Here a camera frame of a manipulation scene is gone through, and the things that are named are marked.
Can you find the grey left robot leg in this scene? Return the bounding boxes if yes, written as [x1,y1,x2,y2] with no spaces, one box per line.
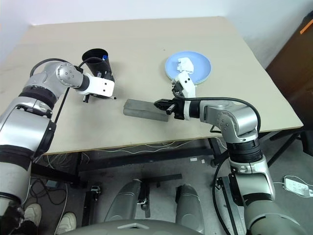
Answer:
[104,179,148,223]

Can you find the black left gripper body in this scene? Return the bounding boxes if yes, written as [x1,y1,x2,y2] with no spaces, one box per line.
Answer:
[95,70,114,81]

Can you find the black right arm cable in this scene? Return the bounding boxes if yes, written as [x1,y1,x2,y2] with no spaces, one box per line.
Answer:
[182,96,261,235]

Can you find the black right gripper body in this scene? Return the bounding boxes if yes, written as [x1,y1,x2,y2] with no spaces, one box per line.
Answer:
[171,81,186,121]

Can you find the black table frame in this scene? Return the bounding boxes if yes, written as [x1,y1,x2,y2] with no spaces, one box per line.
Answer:
[31,129,305,187]

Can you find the orange strip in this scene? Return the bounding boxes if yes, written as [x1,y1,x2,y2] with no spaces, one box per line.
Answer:
[299,19,313,34]

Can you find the light blue plate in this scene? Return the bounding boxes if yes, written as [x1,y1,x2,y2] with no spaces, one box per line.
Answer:
[164,50,213,86]

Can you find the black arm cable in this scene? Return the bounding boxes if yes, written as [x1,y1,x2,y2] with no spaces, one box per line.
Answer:
[29,57,105,160]
[182,96,261,235]

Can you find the white power strip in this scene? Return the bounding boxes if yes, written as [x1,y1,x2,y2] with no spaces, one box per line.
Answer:
[282,174,313,197]

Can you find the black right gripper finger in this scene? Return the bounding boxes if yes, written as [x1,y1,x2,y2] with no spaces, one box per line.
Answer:
[156,104,177,116]
[153,98,176,108]

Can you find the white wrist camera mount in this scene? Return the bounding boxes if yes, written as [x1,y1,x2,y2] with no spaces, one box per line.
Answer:
[171,70,198,121]
[75,73,115,99]

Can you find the brown wooden cabinet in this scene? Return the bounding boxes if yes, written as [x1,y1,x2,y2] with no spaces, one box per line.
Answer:
[265,14,313,155]

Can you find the grey robot torso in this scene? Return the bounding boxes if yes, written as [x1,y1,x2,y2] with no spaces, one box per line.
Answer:
[58,218,202,235]

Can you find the crumpled white tissue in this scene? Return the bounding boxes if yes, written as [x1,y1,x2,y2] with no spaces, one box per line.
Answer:
[175,57,195,74]

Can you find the black plastic cup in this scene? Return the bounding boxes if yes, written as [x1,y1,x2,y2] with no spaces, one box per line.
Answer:
[81,48,116,83]

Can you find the black metal stand rail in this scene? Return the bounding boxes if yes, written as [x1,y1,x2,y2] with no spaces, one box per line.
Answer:
[216,174,246,235]
[81,185,101,226]

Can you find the grey right robot leg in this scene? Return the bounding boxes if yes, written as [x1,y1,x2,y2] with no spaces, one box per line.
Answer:
[175,183,205,234]

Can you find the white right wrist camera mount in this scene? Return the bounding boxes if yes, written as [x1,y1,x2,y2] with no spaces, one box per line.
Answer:
[171,70,198,121]

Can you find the grey robot leg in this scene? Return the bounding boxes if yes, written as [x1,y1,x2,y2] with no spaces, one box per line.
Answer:
[175,183,205,234]
[104,179,148,223]

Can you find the white sneaker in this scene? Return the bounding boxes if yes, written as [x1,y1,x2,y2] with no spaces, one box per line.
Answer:
[22,202,43,228]
[54,211,77,235]

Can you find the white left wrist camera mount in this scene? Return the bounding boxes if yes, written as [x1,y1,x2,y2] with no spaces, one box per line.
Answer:
[75,73,115,99]

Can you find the grey translucent glasses case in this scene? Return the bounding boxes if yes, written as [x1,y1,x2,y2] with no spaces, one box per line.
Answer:
[122,98,170,122]

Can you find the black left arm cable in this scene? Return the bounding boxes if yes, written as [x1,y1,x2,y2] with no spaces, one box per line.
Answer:
[29,57,105,160]

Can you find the white floor cable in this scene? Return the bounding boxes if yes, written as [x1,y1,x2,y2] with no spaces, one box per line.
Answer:
[26,175,69,212]

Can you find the thin white wires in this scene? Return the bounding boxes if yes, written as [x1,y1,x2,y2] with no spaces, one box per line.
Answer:
[45,140,188,170]

